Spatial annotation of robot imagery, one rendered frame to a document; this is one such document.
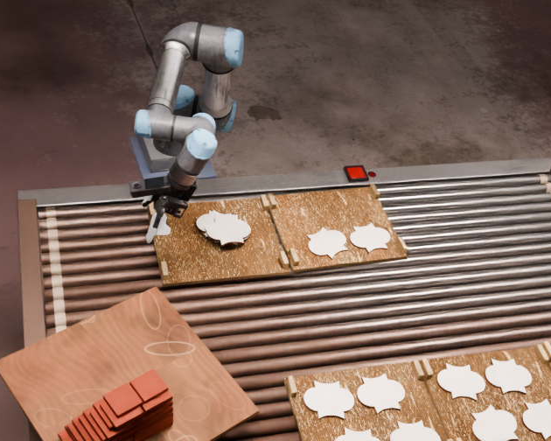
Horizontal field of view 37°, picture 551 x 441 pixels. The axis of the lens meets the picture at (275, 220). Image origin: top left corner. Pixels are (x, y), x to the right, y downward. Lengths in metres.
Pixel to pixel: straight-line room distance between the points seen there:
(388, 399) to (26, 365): 1.00
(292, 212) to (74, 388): 1.05
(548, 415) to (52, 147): 2.91
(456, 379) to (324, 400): 0.42
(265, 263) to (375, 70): 2.91
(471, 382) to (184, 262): 0.96
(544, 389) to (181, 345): 1.10
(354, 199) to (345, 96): 2.18
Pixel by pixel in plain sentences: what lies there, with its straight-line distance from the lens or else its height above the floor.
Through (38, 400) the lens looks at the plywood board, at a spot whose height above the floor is 1.04.
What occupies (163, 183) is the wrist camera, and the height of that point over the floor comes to 1.36.
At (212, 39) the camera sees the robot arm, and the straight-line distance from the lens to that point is 2.56.
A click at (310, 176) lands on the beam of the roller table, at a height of 0.91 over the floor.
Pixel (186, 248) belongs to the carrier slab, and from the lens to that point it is 2.70.
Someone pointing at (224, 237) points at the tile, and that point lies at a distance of 2.69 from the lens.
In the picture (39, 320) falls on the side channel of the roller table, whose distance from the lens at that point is 2.50.
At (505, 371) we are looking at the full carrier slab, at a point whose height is 0.95.
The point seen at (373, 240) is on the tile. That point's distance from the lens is 2.85.
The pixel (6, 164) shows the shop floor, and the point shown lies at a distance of 4.43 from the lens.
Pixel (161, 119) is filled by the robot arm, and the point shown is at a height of 1.48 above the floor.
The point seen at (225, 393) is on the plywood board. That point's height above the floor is 1.04.
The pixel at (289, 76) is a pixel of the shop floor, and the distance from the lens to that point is 5.19.
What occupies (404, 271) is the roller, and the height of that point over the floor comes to 0.92.
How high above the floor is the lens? 2.90
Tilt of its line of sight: 44 degrees down
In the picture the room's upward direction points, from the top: 11 degrees clockwise
